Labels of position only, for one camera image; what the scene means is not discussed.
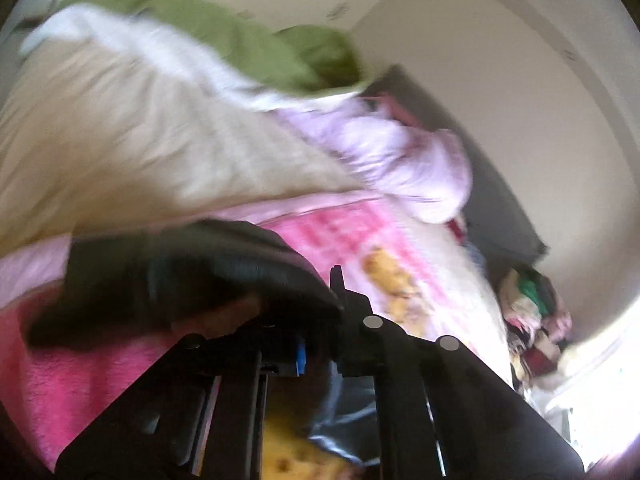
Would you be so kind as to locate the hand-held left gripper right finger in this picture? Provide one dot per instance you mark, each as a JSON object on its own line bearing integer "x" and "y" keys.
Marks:
{"x": 357, "y": 340}

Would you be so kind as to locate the light pink puffer jacket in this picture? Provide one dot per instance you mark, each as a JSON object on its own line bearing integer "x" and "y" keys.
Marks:
{"x": 400, "y": 160}

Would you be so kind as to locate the black leather garment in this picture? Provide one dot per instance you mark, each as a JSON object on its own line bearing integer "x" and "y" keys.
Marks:
{"x": 200, "y": 270}

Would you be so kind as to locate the green cloth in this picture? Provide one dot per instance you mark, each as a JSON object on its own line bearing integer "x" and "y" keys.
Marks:
{"x": 240, "y": 35}

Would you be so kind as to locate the pink bear printed blanket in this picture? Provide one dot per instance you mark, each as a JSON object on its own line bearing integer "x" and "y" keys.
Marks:
{"x": 75, "y": 375}

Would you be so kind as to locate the pile of mixed clothes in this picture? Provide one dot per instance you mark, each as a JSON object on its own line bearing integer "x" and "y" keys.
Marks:
{"x": 530, "y": 310}

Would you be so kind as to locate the red and white cloth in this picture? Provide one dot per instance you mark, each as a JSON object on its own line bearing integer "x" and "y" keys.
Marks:
{"x": 456, "y": 230}

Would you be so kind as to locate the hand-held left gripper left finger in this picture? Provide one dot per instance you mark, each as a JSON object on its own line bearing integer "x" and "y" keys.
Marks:
{"x": 280, "y": 355}

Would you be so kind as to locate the dark grey headboard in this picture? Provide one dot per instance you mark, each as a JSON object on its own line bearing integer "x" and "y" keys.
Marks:
{"x": 495, "y": 210}

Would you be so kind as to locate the cream quilt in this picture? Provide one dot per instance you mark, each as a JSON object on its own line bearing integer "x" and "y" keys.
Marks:
{"x": 125, "y": 135}

